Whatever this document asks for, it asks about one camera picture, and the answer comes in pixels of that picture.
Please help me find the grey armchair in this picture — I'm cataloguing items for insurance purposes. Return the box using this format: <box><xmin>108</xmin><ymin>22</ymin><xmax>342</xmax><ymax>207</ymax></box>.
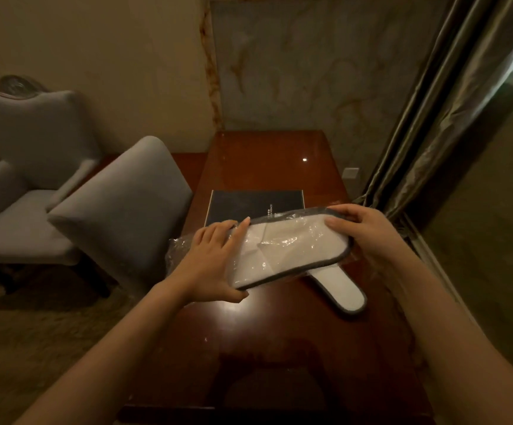
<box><xmin>0</xmin><ymin>74</ymin><xmax>102</xmax><ymax>295</ymax></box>

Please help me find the person's left forearm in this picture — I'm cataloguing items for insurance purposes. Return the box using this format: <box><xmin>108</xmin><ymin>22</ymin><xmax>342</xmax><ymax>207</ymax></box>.
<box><xmin>15</xmin><ymin>280</ymin><xmax>191</xmax><ymax>425</ymax></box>

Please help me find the person's left hand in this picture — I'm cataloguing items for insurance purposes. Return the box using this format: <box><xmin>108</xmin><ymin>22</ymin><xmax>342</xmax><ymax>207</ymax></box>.
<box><xmin>157</xmin><ymin>215</ymin><xmax>252</xmax><ymax>307</ymax></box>

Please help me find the person's right hand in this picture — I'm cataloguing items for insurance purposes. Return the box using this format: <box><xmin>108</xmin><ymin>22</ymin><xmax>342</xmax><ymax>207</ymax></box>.
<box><xmin>323</xmin><ymin>203</ymin><xmax>411</xmax><ymax>267</ymax></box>

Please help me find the person's right forearm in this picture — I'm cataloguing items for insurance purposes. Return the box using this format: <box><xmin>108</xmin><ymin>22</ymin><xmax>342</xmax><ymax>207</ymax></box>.
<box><xmin>371</xmin><ymin>247</ymin><xmax>513</xmax><ymax>425</ymax></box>

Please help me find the black folder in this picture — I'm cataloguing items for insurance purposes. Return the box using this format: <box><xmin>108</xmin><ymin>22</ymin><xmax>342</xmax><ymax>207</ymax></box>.
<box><xmin>204</xmin><ymin>189</ymin><xmax>306</xmax><ymax>228</ymax></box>

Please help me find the grey armless chair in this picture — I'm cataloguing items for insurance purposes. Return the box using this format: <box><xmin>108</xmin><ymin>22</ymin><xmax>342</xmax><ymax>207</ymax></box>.
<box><xmin>47</xmin><ymin>136</ymin><xmax>194</xmax><ymax>299</ymax></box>

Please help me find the white slipper grey trim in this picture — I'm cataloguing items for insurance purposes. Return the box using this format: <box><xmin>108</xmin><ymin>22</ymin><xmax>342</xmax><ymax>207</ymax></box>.
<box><xmin>308</xmin><ymin>264</ymin><xmax>368</xmax><ymax>316</ymax></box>
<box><xmin>225</xmin><ymin>207</ymin><xmax>354</xmax><ymax>292</ymax></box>

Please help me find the olive satin curtain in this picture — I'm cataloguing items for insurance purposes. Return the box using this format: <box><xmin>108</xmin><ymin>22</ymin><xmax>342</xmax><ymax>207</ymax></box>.
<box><xmin>358</xmin><ymin>0</ymin><xmax>513</xmax><ymax>222</ymax></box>

